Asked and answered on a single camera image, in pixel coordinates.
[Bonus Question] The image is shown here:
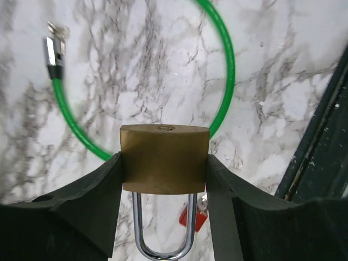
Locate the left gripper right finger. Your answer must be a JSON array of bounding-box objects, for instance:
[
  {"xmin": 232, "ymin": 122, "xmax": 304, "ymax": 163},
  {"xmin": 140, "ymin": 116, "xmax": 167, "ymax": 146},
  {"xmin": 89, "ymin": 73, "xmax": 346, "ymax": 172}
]
[{"xmin": 207, "ymin": 155, "xmax": 347, "ymax": 260}]

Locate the green cable lock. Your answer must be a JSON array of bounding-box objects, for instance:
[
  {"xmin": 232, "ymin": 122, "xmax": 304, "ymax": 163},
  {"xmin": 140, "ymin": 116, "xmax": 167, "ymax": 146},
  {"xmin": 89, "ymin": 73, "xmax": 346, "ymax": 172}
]
[{"xmin": 42, "ymin": 0, "xmax": 235, "ymax": 161}]

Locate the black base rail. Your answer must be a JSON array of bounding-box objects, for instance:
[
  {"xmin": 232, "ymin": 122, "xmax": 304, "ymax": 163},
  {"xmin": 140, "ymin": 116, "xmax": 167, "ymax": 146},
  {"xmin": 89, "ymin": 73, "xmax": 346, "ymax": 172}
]
[{"xmin": 275, "ymin": 51, "xmax": 347, "ymax": 203}]

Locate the red cable lock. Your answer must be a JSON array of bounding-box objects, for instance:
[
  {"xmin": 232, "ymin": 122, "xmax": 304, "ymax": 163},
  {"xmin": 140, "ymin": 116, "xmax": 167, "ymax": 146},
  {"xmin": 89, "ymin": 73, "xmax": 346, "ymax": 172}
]
[{"xmin": 178, "ymin": 203, "xmax": 208, "ymax": 233}]

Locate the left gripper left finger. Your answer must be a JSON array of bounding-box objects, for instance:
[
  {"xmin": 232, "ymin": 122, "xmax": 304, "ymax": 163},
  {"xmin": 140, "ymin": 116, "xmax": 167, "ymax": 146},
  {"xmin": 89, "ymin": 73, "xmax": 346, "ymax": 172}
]
[{"xmin": 1, "ymin": 153, "xmax": 122, "ymax": 260}]

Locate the brass padlock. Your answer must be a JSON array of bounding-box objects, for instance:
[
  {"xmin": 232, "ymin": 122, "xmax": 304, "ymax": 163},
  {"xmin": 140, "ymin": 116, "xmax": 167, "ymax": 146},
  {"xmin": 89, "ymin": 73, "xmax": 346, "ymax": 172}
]
[{"xmin": 120, "ymin": 124, "xmax": 210, "ymax": 260}]

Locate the small dark key set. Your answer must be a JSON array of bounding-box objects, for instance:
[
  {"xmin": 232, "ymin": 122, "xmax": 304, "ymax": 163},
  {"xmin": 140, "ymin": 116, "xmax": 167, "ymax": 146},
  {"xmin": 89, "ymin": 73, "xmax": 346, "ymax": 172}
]
[{"xmin": 197, "ymin": 197, "xmax": 208, "ymax": 213}]

